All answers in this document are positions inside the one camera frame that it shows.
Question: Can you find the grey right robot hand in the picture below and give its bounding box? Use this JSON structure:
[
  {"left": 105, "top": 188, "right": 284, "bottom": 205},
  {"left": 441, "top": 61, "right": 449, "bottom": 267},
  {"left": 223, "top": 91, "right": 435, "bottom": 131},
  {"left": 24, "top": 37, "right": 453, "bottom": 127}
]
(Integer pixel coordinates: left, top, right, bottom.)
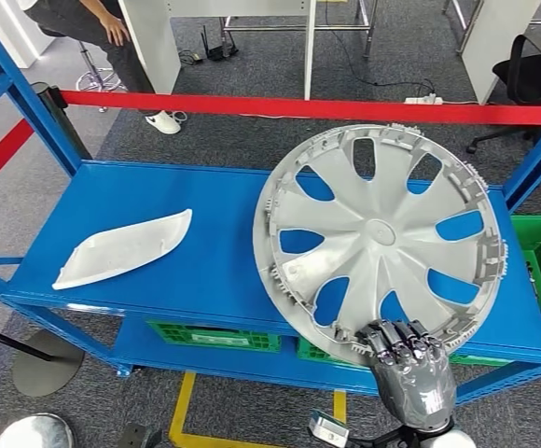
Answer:
[{"left": 356, "top": 318, "right": 458, "bottom": 433}]

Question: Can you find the person's hand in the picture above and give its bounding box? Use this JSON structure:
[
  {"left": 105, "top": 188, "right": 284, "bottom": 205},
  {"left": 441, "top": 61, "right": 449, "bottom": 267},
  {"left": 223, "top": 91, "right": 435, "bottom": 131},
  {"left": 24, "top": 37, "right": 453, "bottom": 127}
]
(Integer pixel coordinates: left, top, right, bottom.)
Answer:
[{"left": 100, "top": 13, "right": 131, "bottom": 48}]

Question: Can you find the grey plastic wheel hubcap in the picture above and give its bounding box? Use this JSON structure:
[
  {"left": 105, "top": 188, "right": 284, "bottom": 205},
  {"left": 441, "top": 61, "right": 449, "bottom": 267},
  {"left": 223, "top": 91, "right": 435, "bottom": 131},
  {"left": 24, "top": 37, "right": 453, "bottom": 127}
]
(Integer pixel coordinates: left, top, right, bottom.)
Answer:
[{"left": 252, "top": 123, "right": 508, "bottom": 367}]

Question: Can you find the white curved plastic part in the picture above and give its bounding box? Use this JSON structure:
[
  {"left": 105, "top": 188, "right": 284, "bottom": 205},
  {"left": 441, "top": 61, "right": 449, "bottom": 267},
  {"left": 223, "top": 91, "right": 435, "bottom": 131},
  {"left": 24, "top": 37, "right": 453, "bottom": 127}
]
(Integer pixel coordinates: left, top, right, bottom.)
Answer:
[{"left": 51, "top": 208, "right": 193, "bottom": 292}]

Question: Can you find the blue metal shelf rack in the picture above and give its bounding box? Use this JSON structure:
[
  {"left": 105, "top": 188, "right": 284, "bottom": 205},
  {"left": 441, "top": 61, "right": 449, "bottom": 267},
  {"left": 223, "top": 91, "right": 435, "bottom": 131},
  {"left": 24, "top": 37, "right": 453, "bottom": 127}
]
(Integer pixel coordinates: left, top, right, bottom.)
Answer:
[{"left": 0, "top": 3, "right": 541, "bottom": 406}]

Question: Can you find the white office desk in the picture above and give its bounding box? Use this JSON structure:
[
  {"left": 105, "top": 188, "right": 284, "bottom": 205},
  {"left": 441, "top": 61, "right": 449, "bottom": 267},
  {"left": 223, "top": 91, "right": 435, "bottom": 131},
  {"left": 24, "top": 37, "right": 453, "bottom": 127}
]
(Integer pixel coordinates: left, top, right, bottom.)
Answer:
[{"left": 117, "top": 0, "right": 318, "bottom": 102}]

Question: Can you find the chrome base stool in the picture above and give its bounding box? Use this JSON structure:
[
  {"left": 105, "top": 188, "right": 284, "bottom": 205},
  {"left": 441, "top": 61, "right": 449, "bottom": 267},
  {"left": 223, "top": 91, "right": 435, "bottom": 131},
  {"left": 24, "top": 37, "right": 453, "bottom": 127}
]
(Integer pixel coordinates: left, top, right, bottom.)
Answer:
[{"left": 75, "top": 39, "right": 129, "bottom": 115}]

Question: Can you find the person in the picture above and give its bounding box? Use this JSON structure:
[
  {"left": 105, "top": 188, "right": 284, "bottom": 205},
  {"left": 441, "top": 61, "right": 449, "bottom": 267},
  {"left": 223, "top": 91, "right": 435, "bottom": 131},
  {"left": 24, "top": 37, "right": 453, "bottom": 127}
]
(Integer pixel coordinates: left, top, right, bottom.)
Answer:
[{"left": 16, "top": 0, "right": 183, "bottom": 136}]

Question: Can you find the chrome base belt stanchion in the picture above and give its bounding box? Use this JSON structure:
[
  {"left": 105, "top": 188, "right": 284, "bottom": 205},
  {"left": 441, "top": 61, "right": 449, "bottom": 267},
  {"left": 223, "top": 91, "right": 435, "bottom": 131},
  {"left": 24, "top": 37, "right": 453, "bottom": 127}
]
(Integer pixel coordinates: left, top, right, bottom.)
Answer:
[
  {"left": 31, "top": 81, "right": 93, "bottom": 162},
  {"left": 0, "top": 413, "right": 76, "bottom": 448}
]

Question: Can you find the black router with antennas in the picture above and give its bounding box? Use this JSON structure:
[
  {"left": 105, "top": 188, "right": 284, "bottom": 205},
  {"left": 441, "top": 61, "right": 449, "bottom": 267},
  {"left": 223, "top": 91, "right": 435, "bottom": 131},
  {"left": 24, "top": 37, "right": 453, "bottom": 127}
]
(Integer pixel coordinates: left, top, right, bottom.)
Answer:
[{"left": 200, "top": 24, "right": 239, "bottom": 62}]

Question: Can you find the long red barrier belt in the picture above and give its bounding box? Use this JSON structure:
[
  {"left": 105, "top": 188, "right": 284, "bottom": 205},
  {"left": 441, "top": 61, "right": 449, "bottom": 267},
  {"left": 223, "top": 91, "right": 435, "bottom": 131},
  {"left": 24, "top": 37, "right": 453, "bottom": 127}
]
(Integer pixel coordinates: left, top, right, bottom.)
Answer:
[{"left": 60, "top": 90, "right": 541, "bottom": 127}]

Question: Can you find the white power strip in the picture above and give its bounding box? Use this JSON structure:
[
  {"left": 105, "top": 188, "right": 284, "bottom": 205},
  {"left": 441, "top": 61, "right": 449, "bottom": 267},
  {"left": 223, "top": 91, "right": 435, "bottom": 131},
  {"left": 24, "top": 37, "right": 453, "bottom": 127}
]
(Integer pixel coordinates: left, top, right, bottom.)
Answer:
[{"left": 403, "top": 92, "right": 444, "bottom": 106}]

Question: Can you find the black office chair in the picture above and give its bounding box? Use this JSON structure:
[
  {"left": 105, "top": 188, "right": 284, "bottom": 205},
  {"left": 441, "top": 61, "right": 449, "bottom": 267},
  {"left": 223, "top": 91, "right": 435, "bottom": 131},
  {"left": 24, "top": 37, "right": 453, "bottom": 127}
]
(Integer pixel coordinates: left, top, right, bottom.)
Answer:
[{"left": 466, "top": 34, "right": 541, "bottom": 156}]

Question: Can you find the black base belt stanchion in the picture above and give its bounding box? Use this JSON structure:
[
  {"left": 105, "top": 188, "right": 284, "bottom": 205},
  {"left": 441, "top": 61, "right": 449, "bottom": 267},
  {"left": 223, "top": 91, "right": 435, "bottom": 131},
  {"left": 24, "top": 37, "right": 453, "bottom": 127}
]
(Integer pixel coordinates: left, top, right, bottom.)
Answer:
[{"left": 0, "top": 321, "right": 86, "bottom": 399}]

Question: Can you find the white desk side panel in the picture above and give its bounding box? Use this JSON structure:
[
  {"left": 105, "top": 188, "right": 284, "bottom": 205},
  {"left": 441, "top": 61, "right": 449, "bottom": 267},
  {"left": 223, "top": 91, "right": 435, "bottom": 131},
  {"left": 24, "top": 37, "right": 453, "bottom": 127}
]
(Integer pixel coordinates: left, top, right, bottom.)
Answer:
[{"left": 461, "top": 0, "right": 541, "bottom": 105}]

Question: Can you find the black floor cable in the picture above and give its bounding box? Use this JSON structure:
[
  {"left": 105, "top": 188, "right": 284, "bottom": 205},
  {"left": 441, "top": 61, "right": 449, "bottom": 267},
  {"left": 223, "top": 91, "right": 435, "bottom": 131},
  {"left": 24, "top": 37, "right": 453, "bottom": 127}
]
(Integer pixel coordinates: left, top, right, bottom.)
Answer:
[{"left": 324, "top": 0, "right": 435, "bottom": 97}]

